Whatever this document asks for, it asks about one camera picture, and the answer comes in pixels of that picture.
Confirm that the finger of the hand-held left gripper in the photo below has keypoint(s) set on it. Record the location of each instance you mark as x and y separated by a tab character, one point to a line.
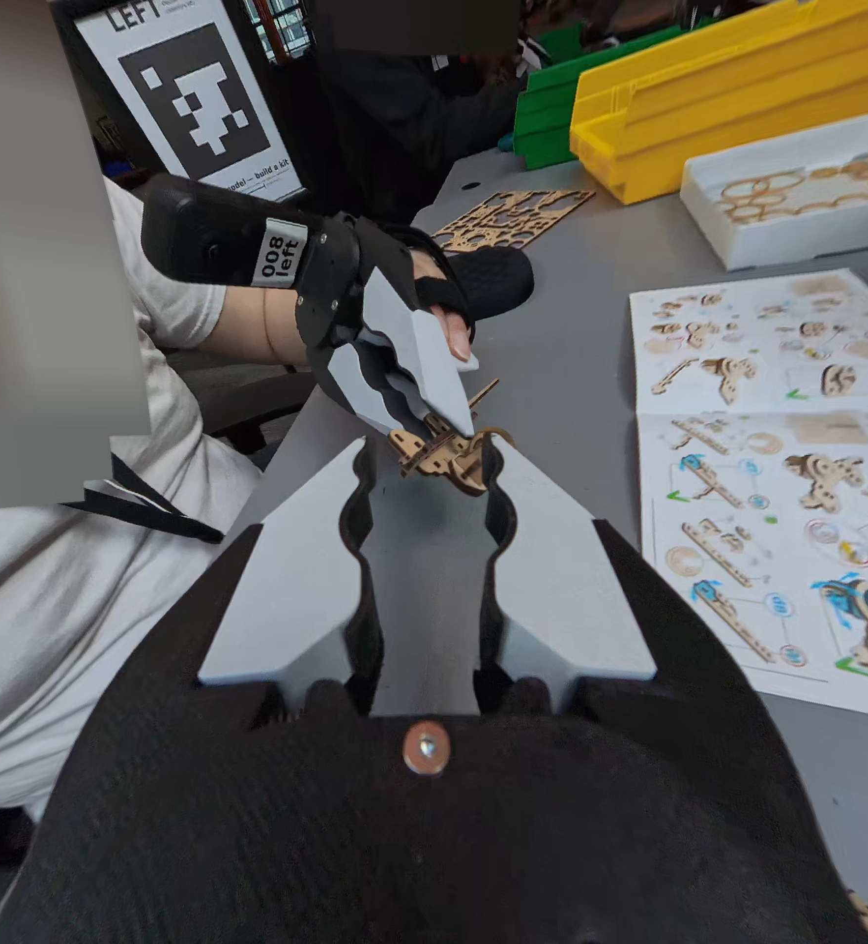
353	383
434	369

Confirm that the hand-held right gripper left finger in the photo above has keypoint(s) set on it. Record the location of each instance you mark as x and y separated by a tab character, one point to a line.
279	590

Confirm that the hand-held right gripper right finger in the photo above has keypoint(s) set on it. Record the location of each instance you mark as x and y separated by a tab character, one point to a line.
574	590

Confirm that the wooden model assembly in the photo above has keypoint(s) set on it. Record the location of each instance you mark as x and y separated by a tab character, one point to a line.
441	457

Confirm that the person's left forearm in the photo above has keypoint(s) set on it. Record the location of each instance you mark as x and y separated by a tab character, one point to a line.
257	324

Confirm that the person's left hand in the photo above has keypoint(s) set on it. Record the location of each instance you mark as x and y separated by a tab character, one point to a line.
454	332

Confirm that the dark office chair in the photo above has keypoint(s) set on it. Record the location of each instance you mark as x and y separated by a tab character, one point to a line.
242	398

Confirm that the person's white shirt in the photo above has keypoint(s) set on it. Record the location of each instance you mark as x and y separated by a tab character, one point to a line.
73	627

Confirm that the white sign with black marker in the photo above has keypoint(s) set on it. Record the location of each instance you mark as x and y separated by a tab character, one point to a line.
205	96

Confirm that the small teal object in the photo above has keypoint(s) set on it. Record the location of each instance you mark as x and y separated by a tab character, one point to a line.
507	141

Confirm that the laser-cut plywood sheet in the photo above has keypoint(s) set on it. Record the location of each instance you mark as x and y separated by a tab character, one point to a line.
574	197

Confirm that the green storage bin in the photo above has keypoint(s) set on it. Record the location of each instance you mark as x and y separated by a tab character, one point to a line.
544	125

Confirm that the open instruction booklet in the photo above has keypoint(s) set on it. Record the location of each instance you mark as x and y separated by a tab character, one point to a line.
773	413

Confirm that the yellow storage bin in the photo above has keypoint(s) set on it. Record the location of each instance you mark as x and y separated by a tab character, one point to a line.
626	88
662	162

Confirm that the white cardboard box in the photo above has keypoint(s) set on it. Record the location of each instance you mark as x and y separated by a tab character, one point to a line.
810	236

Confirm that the group of wooden rings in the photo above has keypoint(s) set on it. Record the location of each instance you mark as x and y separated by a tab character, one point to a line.
858	175

